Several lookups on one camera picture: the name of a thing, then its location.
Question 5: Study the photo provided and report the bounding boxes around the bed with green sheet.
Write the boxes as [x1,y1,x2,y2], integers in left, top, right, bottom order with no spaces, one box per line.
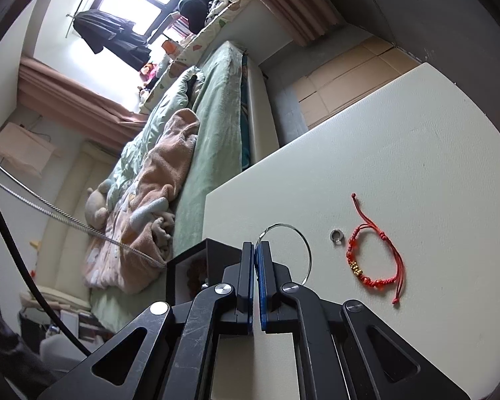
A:
[21,41,282,334]

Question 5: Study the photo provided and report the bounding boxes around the light green quilt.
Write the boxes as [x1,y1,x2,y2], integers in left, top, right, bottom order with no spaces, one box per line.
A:
[104,66,205,213]

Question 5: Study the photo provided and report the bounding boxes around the dark shiny object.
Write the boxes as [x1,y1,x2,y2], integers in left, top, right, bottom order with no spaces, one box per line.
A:
[0,287,61,400]

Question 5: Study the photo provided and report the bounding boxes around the black jewelry box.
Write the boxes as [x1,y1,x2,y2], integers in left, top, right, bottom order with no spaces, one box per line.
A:
[166,238,244,307]

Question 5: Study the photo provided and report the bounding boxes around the row of books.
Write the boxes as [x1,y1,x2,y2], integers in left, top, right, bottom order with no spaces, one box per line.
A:
[169,12,194,36]

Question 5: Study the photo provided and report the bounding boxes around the beige plush toy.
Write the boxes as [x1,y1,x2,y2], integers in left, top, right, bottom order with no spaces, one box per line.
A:
[85,178,115,229]

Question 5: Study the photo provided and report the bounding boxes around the patterned window seat cushion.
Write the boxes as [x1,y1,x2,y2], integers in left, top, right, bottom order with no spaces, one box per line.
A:
[139,0,253,113]

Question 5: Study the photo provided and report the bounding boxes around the black hanging clothes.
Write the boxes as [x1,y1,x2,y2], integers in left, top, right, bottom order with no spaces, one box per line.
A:
[72,8,153,71]

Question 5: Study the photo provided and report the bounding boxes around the black bag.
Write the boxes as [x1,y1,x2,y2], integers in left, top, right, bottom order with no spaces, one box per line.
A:
[178,0,213,34]

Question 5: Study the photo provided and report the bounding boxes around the pink curtain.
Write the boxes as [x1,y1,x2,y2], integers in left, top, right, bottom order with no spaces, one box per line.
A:
[223,0,346,46]
[17,56,148,155]

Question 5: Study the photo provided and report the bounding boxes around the black cable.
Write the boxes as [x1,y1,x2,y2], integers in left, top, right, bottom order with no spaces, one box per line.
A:
[0,185,93,356]

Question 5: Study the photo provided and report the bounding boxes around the pink printed blanket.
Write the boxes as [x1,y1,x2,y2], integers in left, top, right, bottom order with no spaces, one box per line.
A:
[82,108,201,294]

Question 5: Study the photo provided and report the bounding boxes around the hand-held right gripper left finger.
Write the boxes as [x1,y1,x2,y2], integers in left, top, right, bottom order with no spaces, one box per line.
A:
[37,241,255,400]

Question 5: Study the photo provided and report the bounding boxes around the white low table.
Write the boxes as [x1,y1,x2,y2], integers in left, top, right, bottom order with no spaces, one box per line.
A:
[203,62,500,400]

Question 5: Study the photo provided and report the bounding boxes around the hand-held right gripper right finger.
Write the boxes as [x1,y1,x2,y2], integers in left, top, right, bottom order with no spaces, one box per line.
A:
[254,242,471,400]

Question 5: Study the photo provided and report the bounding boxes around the silver bangle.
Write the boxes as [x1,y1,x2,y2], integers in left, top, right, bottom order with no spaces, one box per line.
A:
[256,223,313,286]

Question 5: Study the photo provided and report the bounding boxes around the red string bracelet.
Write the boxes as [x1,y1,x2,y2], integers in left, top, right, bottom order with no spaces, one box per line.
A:
[347,193,406,306]

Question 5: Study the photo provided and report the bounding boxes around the beige hanging towel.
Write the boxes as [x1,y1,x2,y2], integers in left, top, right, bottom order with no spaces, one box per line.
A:
[0,122,63,178]

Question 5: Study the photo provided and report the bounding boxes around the pile of pink clothes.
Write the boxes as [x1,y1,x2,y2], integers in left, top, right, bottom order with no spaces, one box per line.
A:
[139,62,159,88]

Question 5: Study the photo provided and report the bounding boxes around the silver braided cable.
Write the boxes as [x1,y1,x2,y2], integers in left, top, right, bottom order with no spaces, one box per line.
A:
[0,152,167,268]

